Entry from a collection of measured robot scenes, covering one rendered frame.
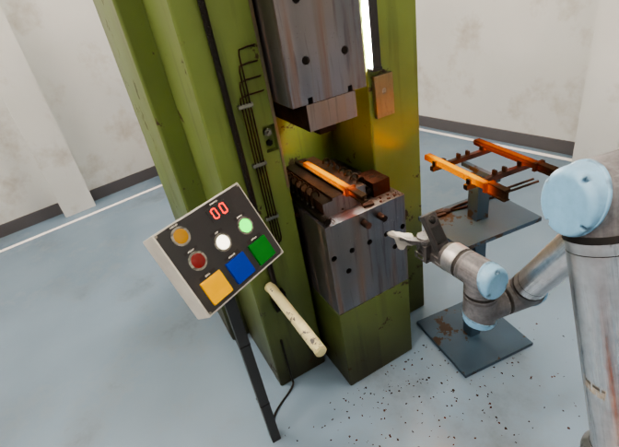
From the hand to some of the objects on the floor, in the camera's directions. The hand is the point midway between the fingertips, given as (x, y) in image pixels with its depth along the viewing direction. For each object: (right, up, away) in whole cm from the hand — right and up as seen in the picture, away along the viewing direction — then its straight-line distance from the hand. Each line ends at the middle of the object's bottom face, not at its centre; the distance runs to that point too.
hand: (404, 222), depth 136 cm
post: (-46, -97, +50) cm, 118 cm away
